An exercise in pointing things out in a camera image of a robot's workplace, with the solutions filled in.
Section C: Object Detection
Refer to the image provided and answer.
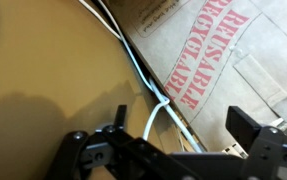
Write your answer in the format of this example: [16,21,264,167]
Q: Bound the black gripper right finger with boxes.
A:
[225,105,287,180]

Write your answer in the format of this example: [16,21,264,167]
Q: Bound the thick white power cord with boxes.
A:
[77,0,123,42]

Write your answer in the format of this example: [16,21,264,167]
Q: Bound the tan leather sofa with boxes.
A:
[0,0,197,180]

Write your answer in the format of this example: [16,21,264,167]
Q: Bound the thin white charger cable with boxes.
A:
[96,0,205,154]

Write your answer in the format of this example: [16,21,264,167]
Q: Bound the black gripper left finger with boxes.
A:
[45,104,197,180]

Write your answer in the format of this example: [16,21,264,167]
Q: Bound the brown paper shopping bag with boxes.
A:
[101,0,287,158]

